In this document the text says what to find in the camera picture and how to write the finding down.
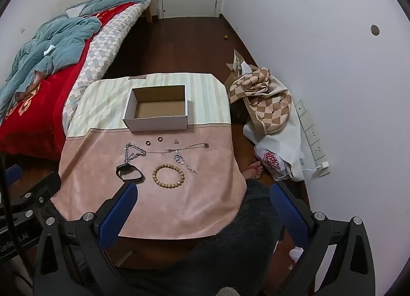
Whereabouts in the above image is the red printed plastic bag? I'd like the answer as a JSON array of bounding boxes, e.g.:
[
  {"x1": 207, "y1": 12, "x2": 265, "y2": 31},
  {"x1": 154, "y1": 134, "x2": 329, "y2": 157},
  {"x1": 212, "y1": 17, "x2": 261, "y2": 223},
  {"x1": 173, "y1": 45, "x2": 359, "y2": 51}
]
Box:
[{"x1": 255, "y1": 146, "x2": 293, "y2": 177}]

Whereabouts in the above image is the black watch band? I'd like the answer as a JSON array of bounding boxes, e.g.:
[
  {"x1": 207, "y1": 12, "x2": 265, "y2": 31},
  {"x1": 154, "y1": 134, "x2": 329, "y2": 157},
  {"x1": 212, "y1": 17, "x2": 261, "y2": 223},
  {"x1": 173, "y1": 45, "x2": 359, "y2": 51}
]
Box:
[{"x1": 116, "y1": 163, "x2": 145, "y2": 184}]

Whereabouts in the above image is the silver link bracelet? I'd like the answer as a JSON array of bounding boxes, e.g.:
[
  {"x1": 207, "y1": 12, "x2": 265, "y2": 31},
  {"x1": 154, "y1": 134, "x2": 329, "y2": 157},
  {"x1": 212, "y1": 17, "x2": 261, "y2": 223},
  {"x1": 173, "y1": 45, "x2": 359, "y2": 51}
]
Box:
[{"x1": 174, "y1": 152, "x2": 198, "y2": 174}]

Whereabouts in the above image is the grey white checkered bedspread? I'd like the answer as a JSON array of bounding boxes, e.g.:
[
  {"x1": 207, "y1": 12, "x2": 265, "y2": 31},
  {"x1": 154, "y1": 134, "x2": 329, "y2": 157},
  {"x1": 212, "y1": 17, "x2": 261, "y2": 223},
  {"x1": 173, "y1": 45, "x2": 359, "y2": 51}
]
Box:
[{"x1": 62, "y1": 2, "x2": 152, "y2": 130}]

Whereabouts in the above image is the thin silver pendant necklace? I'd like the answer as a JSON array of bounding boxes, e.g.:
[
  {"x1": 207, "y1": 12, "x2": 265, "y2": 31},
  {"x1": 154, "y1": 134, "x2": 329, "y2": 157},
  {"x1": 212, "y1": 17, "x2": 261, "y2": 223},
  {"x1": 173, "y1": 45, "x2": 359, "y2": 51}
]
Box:
[{"x1": 148, "y1": 142, "x2": 210, "y2": 155}]

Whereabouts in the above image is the white charger cable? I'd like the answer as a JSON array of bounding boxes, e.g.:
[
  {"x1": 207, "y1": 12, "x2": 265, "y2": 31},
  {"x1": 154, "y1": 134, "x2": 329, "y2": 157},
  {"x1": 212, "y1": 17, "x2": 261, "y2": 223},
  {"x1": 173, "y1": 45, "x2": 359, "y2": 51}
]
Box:
[{"x1": 275, "y1": 166, "x2": 321, "y2": 182}]

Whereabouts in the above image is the person's foot in red flip-flop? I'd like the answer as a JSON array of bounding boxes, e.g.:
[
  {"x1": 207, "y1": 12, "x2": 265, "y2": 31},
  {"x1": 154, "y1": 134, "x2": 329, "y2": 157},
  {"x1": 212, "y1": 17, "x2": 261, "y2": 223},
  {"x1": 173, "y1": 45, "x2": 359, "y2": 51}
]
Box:
[{"x1": 241, "y1": 159, "x2": 265, "y2": 182}]

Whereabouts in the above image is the cardboard box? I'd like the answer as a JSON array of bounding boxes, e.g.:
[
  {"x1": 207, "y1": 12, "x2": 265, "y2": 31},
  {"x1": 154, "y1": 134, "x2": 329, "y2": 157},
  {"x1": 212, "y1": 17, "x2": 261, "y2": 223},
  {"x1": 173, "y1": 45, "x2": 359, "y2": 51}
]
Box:
[{"x1": 123, "y1": 85, "x2": 188, "y2": 133}]

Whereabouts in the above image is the checkered beige cloth pile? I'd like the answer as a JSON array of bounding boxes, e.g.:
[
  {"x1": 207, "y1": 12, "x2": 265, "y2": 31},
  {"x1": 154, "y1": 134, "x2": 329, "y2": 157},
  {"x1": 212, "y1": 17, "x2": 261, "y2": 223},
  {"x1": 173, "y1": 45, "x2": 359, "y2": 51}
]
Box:
[{"x1": 240, "y1": 61, "x2": 305, "y2": 182}]

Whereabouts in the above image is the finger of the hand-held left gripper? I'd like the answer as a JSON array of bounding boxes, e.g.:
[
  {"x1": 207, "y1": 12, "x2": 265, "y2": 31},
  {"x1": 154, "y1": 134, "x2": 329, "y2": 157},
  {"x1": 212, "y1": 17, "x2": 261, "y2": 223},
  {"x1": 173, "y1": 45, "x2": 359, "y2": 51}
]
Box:
[
  {"x1": 9, "y1": 172, "x2": 62, "y2": 223},
  {"x1": 4, "y1": 164, "x2": 24, "y2": 188}
]

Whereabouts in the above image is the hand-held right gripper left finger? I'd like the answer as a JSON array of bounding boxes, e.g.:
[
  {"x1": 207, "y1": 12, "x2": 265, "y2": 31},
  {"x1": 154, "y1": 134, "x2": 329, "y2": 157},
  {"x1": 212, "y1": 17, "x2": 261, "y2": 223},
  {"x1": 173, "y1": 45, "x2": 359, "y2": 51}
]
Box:
[{"x1": 34, "y1": 182, "x2": 140, "y2": 296}]

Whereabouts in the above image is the white power strip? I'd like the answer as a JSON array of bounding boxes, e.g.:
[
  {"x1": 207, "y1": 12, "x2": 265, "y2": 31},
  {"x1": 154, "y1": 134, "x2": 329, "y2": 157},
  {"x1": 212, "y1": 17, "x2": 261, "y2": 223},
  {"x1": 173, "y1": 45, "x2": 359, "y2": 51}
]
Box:
[{"x1": 294, "y1": 99, "x2": 331, "y2": 177}]

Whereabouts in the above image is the pink and striped tablecloth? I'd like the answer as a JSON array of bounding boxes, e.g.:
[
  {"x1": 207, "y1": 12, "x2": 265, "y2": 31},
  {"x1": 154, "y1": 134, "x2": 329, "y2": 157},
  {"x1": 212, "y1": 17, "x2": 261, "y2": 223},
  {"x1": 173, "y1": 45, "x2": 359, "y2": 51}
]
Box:
[{"x1": 50, "y1": 73, "x2": 248, "y2": 241}]

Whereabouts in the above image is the thick silver chain necklace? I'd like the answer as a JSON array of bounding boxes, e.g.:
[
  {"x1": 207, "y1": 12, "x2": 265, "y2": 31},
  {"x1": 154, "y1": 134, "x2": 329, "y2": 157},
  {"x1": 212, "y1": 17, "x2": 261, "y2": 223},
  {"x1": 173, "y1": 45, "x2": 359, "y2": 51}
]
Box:
[{"x1": 124, "y1": 143, "x2": 147, "y2": 164}]

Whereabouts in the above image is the crumpled white tissue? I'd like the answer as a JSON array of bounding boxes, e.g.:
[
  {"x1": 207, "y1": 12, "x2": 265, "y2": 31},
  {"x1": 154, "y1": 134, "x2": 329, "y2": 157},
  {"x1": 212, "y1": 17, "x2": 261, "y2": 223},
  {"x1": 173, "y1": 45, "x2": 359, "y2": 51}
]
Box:
[{"x1": 288, "y1": 246, "x2": 304, "y2": 262}]

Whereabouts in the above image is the wooden bead bracelet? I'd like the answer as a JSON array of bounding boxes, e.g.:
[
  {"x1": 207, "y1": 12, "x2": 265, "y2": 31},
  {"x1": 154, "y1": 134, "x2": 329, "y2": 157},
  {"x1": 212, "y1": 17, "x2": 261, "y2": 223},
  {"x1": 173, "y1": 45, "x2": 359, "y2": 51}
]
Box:
[{"x1": 152, "y1": 163, "x2": 186, "y2": 189}]

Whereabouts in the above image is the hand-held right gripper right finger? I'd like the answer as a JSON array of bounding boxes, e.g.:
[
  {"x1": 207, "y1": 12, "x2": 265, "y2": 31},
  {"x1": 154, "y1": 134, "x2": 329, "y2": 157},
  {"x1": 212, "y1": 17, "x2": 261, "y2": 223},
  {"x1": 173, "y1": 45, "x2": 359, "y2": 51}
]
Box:
[{"x1": 269, "y1": 182, "x2": 375, "y2": 296}]

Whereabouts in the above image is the blue quilt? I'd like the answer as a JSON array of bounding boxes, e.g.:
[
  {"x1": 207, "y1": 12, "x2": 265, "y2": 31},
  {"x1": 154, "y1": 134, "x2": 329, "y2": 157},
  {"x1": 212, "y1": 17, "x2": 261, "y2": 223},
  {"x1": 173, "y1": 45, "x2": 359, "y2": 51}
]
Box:
[{"x1": 0, "y1": 0, "x2": 153, "y2": 117}]

